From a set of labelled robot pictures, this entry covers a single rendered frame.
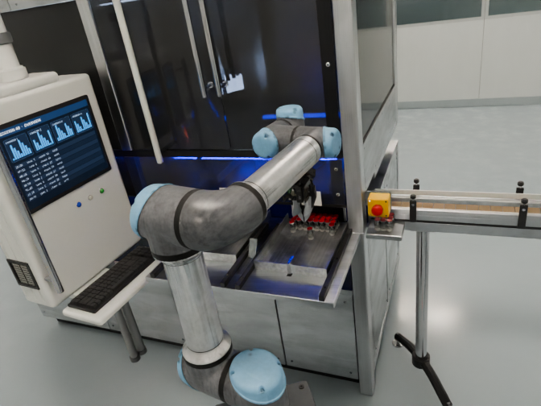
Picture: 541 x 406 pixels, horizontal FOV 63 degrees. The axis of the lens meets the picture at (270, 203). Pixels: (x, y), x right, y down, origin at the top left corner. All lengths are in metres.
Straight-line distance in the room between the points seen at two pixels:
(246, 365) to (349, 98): 0.88
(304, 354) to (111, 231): 1.04
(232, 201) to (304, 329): 1.34
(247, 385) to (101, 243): 1.10
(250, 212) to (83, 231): 1.14
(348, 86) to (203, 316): 0.86
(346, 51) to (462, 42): 4.67
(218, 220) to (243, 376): 0.38
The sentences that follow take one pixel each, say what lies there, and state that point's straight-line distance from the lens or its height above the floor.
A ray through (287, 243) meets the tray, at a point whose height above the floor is 0.88.
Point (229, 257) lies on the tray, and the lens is 1.60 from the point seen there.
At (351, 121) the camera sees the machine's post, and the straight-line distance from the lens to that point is 1.50.
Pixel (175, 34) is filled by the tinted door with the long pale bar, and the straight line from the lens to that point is 1.69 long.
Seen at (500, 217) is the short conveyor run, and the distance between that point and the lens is 1.72.
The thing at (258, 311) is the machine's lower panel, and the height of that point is 0.41.
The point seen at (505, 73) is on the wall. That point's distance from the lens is 6.16.
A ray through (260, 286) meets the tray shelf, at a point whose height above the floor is 0.88.
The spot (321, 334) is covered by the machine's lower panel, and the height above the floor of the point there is 0.33.
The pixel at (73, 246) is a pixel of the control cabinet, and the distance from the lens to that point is 1.83.
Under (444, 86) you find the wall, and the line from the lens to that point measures 6.17.
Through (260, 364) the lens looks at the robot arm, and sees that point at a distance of 1.03.
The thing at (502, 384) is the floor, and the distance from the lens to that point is 2.39.
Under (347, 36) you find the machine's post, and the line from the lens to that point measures 1.44.
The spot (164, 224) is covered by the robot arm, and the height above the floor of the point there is 1.39.
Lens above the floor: 1.76
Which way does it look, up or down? 26 degrees down
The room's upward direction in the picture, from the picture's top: 9 degrees counter-clockwise
